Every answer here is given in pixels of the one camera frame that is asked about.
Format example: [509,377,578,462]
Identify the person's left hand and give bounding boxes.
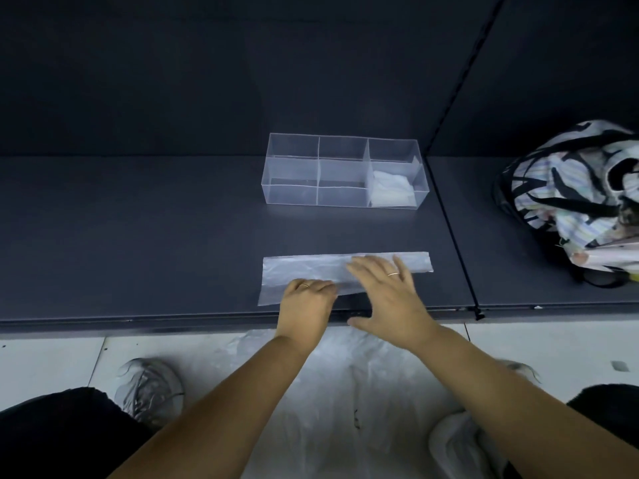
[275,279,340,353]

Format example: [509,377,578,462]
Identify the person's right hand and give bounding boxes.
[345,253,440,353]

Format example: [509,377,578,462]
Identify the pile of plastic bags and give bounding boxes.
[209,326,466,479]

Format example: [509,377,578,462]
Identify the clear three-compartment plastic box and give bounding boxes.
[260,132,430,211]

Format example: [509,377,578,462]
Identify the person's left forearm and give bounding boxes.
[107,336,321,479]

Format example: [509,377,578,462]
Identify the person's right forearm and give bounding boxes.
[408,325,639,479]

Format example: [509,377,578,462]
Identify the person's right grey shoe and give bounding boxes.
[427,360,544,479]

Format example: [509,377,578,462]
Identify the person's grey shoe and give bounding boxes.
[427,360,544,479]
[113,357,186,430]

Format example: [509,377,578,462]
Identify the person's left grey shoe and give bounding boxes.
[113,357,186,430]

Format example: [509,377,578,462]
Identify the black white striped tote bag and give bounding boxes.
[493,119,639,289]

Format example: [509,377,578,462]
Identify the pink white folder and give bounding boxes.
[568,240,639,271]

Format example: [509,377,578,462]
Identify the black trousers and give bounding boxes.
[0,383,639,479]

